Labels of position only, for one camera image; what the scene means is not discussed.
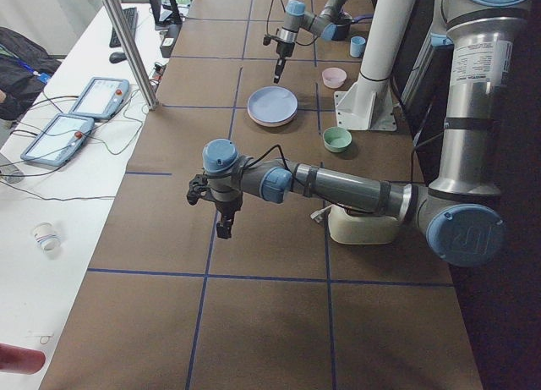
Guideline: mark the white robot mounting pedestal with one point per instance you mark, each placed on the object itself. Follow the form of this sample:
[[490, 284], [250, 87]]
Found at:
[[368, 105]]

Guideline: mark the black computer mouse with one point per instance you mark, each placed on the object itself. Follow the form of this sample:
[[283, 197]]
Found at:
[[117, 57]]

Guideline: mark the green bowl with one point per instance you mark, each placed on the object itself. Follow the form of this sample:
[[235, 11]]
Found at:
[[336, 139]]

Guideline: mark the pink plate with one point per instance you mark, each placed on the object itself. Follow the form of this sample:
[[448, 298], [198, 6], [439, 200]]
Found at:
[[271, 122]]

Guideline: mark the teach pendant tablet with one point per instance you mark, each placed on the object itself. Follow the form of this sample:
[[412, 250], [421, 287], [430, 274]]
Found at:
[[101, 99], [59, 141]]

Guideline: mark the paper cup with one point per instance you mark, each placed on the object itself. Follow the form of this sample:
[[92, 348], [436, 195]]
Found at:
[[45, 236]]

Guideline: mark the pink bowl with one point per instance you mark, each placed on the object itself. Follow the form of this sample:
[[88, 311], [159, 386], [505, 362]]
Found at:
[[333, 77]]

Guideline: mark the far teach pendant tablet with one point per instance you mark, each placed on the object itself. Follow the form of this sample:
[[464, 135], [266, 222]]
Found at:
[[101, 99]]

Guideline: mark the blue plate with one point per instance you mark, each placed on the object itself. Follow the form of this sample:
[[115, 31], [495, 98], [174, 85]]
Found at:
[[272, 101]]

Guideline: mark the light blue cup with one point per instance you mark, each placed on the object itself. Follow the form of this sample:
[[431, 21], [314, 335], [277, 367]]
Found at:
[[357, 46]]

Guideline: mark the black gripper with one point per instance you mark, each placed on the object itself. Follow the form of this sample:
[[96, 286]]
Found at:
[[284, 50], [226, 207]]

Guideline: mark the red cylinder bottle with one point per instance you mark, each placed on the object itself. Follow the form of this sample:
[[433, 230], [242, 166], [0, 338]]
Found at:
[[21, 360]]

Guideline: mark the black box with label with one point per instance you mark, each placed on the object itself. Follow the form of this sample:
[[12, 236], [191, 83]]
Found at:
[[167, 45]]

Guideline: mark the person in dark jacket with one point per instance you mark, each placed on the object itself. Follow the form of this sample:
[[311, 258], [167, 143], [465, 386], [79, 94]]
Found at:
[[26, 67]]

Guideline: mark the aluminium frame post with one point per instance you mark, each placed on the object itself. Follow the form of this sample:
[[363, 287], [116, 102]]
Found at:
[[120, 25]]

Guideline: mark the dark blue pot with lid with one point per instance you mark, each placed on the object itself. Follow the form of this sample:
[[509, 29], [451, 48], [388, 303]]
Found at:
[[344, 24]]

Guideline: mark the cream toaster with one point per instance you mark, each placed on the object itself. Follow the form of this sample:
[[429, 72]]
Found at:
[[361, 230]]

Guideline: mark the near teach pendant tablet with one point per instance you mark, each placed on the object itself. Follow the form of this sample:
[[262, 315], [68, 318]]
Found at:
[[59, 141]]

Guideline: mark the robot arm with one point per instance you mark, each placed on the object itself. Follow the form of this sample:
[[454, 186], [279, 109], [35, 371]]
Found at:
[[456, 211], [330, 24]]

